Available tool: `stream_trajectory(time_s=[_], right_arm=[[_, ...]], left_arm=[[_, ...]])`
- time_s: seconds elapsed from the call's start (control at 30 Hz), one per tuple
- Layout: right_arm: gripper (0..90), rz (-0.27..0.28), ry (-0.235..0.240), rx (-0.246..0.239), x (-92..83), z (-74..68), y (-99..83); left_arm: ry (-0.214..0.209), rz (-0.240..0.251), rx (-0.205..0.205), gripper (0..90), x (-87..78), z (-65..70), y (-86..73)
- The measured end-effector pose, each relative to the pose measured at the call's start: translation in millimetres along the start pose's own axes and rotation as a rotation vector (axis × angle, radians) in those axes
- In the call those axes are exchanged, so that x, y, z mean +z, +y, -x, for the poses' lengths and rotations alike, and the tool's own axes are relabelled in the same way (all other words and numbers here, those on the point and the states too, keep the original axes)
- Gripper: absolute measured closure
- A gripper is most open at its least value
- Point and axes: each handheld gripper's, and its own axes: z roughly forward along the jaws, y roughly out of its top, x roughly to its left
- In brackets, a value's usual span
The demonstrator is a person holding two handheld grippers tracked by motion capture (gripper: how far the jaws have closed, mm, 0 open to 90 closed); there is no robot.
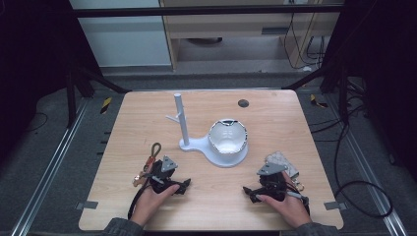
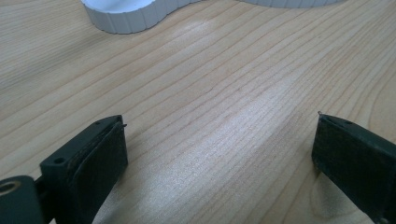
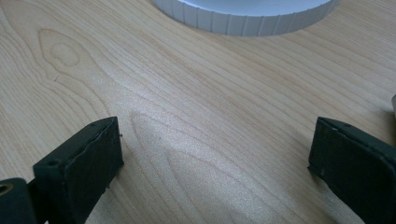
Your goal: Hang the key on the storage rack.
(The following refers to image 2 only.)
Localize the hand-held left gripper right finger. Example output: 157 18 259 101
311 111 396 224

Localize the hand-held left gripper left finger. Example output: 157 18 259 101
36 114 129 224

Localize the white key holder stand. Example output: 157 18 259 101
79 0 347 35

